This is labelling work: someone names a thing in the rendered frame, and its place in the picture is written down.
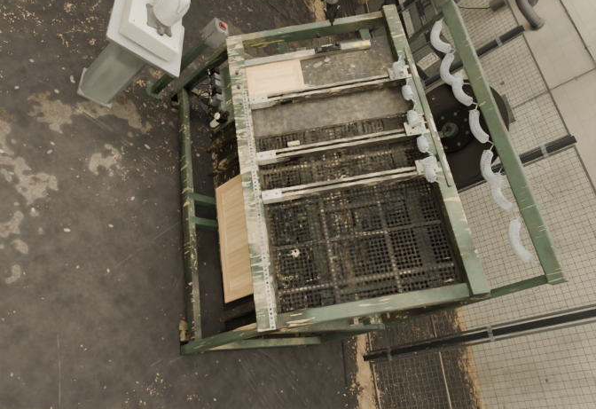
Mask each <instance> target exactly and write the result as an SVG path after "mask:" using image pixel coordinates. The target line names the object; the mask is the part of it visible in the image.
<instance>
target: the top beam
mask: <svg viewBox="0 0 596 409"><path fill-rule="evenodd" d="M382 14H383V24H384V27H385V29H386V33H387V36H388V40H389V43H390V47H391V50H392V52H393V55H394V59H395V62H397V61H398V60H399V58H400V55H401V58H400V60H399V61H401V60H402V62H403V61H404V59H406V57H405V54H404V49H403V48H404V47H405V46H406V48H407V51H408V53H409V56H410V59H411V62H412V64H414V66H415V63H414V60H413V57H412V53H411V50H410V47H409V44H408V42H407V39H406V36H405V33H404V29H403V26H402V23H401V20H400V18H399V15H398V12H397V9H396V5H395V4H390V5H384V6H382ZM415 68H416V66H415ZM416 71H417V68H416ZM417 74H418V71H417ZM416 77H417V80H418V83H419V86H420V90H421V93H422V97H423V99H424V102H425V105H426V108H427V112H428V115H429V118H432V119H433V117H432V114H431V112H430V109H429V105H428V102H427V98H426V95H425V92H424V90H423V87H422V84H421V81H420V77H419V74H418V76H416ZM408 78H409V81H408V84H407V85H409V86H410V87H411V88H412V93H413V97H412V99H414V100H415V101H416V102H414V101H413V100H411V99H410V100H407V101H408V104H409V107H410V110H412V109H413V107H414V105H415V103H417V104H416V106H415V107H414V111H416V113H417V117H419V116H421V118H423V116H422V115H423V114H424V112H423V109H422V106H421V103H420V99H419V96H418V93H417V91H416V87H415V84H414V81H413V79H412V77H408ZM408 78H403V79H401V81H402V85H403V86H405V85H406V83H407V79H408ZM435 136H436V139H437V142H438V145H439V147H440V150H441V153H442V156H444V157H445V154H444V151H443V147H442V144H441V141H440V138H439V136H438V133H437V131H435ZM423 137H425V138H426V139H427V143H428V145H429V148H428V151H429V152H430V153H432V154H433V155H431V154H430V153H428V152H425V153H424V155H425V158H427V157H429V156H430V157H431V156H434V158H435V154H437V152H436V149H435V145H434V142H433V139H432V137H431V134H430V132H428V133H424V134H423ZM445 160H446V157H445ZM446 162H447V160H446ZM447 165H448V162H447ZM448 168H449V165H448ZM447 172H448V175H449V178H450V181H451V187H448V185H447V183H446V180H445V177H444V174H443V172H442V171H440V172H435V173H436V175H437V178H436V181H438V182H440V183H442V184H439V183H437V182H436V181H435V182H433V185H434V188H435V192H436V195H437V199H438V201H439V204H440V207H441V211H442V213H443V218H444V221H445V224H446V227H447V230H448V233H449V236H450V239H451V244H452V247H453V250H454V253H455V256H456V258H457V262H458V265H459V269H460V273H461V276H462V279H463V281H464V283H465V282H466V283H467V286H468V289H469V292H470V297H469V298H474V297H479V296H485V295H487V294H489V293H490V288H489V285H488V282H487V280H486V277H485V274H484V271H483V268H482V264H481V261H480V258H479V256H478V253H477V250H476V247H475V244H474V240H473V237H472V234H471V232H470V229H469V226H468V223H467V219H466V216H465V213H464V210H463V208H462V205H461V202H460V199H459V195H458V192H457V189H456V186H455V184H454V181H453V178H452V175H451V171H450V168H449V170H447Z"/></svg>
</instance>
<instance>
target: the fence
mask: <svg viewBox="0 0 596 409"><path fill-rule="evenodd" d="M367 41H368V42H369V44H365V45H362V42H367ZM354 43H359V46H354V47H353V43H345V44H341V50H338V51H328V52H322V53H317V54H315V51H314V49H313V50H307V51H298V52H292V53H287V54H281V55H276V56H270V57H265V58H259V59H250V60H245V67H255V66H260V65H266V64H271V63H277V62H282V61H288V60H293V59H299V60H302V59H312V58H317V57H323V56H328V55H334V54H339V53H344V52H350V51H360V50H365V49H370V48H371V44H370V40H365V41H360V42H354Z"/></svg>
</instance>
